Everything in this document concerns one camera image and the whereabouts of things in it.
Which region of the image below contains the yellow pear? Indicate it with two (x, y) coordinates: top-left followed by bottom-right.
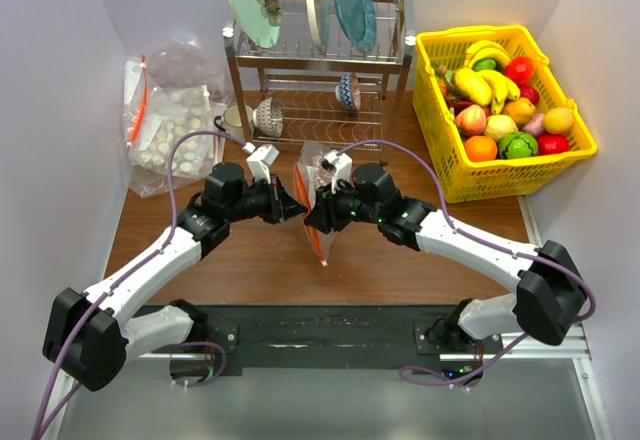
(484, 115), (519, 143)

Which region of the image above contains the zip bag with white pieces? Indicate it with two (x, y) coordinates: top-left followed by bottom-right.
(122, 57), (226, 198)

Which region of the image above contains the aluminium frame rail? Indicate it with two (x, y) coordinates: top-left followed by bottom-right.
(428, 327), (614, 439)

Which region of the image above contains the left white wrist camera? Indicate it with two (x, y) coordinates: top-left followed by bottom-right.
(242, 142), (279, 183)

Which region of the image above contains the grey patterned bowl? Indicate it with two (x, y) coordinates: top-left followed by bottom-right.
(253, 96), (284, 138)

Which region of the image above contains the yellow mango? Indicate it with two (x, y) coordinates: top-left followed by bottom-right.
(503, 97), (536, 127)

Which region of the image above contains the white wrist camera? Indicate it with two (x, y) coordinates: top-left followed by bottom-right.
(321, 150), (352, 194)
(242, 142), (279, 183)

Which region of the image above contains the metal dish rack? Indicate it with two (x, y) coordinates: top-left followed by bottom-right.
(223, 0), (416, 149)

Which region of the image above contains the green lime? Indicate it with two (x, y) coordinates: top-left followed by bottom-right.
(472, 58), (498, 72)

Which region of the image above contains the pink yellow peach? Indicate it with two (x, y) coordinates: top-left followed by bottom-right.
(454, 105), (487, 137)

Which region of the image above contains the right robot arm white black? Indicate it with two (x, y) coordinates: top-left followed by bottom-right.
(305, 163), (587, 353)

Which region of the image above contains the red tomato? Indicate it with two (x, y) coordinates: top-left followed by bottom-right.
(504, 56), (536, 86)

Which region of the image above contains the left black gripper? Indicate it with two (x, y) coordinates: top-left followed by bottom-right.
(225, 174), (307, 225)

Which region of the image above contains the blue patterned bowl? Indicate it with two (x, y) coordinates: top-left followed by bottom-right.
(335, 73), (361, 112)

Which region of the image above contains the clear orange-zipper zip bag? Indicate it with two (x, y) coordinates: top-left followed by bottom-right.
(293, 141), (338, 267)

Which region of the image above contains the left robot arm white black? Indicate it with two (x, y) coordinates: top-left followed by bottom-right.
(42, 162), (308, 391)

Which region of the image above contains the mint green floral plate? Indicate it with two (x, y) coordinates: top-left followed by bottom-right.
(229, 0), (282, 49)

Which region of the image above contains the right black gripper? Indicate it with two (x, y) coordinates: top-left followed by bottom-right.
(304, 175), (383, 234)

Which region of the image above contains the yellow plastic basket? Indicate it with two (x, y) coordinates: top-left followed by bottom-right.
(413, 25), (597, 203)

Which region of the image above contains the orange fruit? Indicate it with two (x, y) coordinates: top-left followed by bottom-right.
(464, 135), (498, 163)

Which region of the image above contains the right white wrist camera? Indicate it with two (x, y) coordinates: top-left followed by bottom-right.
(321, 150), (352, 194)

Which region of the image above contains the purple sweet potato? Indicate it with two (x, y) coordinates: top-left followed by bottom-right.
(521, 113), (546, 138)

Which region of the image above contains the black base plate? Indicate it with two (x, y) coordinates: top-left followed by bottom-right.
(160, 304), (502, 378)

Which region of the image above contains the red small apple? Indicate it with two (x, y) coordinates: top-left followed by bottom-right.
(519, 85), (540, 106)

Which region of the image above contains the teal blue plate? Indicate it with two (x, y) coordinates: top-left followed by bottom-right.
(334, 0), (377, 55)

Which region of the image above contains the yellow banana bunch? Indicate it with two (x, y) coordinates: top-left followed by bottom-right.
(453, 40), (520, 115)

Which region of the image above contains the cream enamel mug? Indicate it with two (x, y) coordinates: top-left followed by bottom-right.
(213, 105), (246, 144)

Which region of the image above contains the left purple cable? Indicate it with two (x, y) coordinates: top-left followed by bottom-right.
(30, 129), (251, 440)

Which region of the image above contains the yellow lemon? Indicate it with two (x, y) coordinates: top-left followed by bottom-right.
(543, 107), (575, 135)

